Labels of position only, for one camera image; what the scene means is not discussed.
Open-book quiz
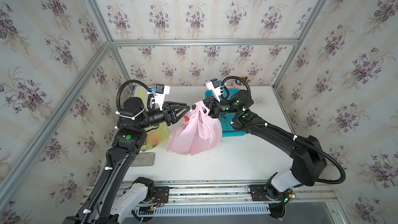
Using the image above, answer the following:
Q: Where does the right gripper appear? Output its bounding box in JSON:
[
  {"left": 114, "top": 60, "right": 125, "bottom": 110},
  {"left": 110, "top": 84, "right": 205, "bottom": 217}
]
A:
[{"left": 194, "top": 96, "right": 243, "bottom": 122}]

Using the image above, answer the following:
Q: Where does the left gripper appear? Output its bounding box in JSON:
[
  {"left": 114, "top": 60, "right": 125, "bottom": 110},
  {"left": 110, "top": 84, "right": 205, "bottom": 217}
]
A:
[{"left": 136, "top": 101, "right": 189, "bottom": 132}]

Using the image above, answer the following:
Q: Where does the pink plastic bag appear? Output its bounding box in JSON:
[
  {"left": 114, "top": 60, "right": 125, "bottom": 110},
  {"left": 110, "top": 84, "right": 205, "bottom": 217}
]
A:
[{"left": 166, "top": 101, "right": 222, "bottom": 156}]

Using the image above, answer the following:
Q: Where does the yellow-green plastic bag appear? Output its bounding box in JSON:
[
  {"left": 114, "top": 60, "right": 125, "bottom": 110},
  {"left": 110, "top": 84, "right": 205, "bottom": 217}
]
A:
[{"left": 139, "top": 89, "right": 170, "bottom": 151}]

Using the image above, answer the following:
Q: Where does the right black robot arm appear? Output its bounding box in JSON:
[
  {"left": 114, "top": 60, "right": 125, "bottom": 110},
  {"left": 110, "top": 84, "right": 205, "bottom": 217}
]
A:
[{"left": 204, "top": 76, "right": 346, "bottom": 200}]

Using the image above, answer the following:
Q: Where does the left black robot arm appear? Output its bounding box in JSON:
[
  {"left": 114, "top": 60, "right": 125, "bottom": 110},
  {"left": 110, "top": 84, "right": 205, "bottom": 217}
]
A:
[{"left": 64, "top": 79, "right": 191, "bottom": 224}]

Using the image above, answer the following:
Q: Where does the teal plastic basket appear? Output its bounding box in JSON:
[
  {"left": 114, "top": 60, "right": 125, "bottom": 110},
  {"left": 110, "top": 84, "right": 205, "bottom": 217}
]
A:
[{"left": 205, "top": 89, "right": 246, "bottom": 138}]

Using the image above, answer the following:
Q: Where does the pink pen cup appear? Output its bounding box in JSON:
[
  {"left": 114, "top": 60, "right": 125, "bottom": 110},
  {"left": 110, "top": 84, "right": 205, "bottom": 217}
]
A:
[{"left": 233, "top": 76, "right": 250, "bottom": 90}]

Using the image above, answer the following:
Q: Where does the grey eraser block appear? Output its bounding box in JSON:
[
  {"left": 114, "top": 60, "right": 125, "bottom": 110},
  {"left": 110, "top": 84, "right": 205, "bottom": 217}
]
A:
[{"left": 130, "top": 152, "right": 155, "bottom": 167}]

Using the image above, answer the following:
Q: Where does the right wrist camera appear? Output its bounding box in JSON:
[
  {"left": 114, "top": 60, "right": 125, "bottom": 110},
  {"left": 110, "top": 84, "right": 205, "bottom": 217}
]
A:
[{"left": 205, "top": 78, "right": 223, "bottom": 102}]

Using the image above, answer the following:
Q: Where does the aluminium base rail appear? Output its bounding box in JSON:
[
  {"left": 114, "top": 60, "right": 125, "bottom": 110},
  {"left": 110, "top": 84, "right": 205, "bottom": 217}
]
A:
[{"left": 79, "top": 179, "right": 340, "bottom": 207}]

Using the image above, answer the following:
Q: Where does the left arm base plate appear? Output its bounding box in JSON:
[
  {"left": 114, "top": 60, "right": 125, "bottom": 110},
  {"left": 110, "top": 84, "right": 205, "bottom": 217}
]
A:
[{"left": 141, "top": 186, "right": 170, "bottom": 205}]

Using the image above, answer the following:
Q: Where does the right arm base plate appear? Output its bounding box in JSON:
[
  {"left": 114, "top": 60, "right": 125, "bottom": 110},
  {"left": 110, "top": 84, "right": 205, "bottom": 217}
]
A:
[{"left": 248, "top": 183, "right": 293, "bottom": 202}]

